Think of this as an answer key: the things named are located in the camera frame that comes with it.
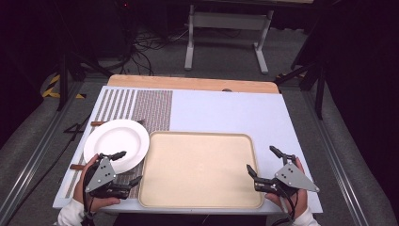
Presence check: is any yellow black hazard tape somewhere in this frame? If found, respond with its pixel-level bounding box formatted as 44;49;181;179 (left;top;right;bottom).
41;73;88;100

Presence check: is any beige plastic tray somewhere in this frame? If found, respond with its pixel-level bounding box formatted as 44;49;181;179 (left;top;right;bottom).
137;131;265;210

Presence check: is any wooden table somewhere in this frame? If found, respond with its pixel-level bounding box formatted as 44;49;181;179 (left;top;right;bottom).
106;73;280;95

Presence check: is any white metal stand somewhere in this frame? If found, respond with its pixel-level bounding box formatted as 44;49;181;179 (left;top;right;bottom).
184;4;275;75

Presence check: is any bundle of black floor cables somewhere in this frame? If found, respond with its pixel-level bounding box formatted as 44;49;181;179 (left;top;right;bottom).
119;26;192;76

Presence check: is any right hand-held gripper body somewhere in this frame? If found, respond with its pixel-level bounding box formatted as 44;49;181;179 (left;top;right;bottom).
253;153;321;200

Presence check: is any right hand-held gripper cable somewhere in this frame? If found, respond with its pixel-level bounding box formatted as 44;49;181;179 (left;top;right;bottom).
270;184;299;226

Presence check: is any person's right hand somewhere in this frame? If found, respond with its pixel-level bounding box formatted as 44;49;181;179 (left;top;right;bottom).
263;156;311;219

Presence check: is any white round plate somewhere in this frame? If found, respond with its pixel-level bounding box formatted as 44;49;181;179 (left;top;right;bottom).
83;119;151;175

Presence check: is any wooden handled fork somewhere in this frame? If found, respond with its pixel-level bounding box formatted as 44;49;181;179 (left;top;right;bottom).
89;119;146;127

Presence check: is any grey striped woven placemat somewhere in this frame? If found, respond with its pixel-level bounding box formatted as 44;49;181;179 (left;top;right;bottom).
64;89;174;200

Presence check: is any hand-held gripper cable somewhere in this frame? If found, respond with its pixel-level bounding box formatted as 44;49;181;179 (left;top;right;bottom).
80;161;98;226
270;184;299;226

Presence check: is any left hand-held gripper cable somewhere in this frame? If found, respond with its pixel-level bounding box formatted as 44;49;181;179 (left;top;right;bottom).
80;161;98;226

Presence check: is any black tripod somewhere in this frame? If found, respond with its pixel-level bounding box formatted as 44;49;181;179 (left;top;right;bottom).
56;51;115;112
274;57;327;121

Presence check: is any aluminium floor rail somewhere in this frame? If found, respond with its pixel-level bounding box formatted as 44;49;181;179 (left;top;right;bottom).
0;79;84;224
300;90;373;226

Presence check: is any person's left hand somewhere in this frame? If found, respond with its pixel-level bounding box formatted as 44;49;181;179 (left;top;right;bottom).
72;153;122;213

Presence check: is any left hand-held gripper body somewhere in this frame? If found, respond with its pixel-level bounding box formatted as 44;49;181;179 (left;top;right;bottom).
84;152;131;201

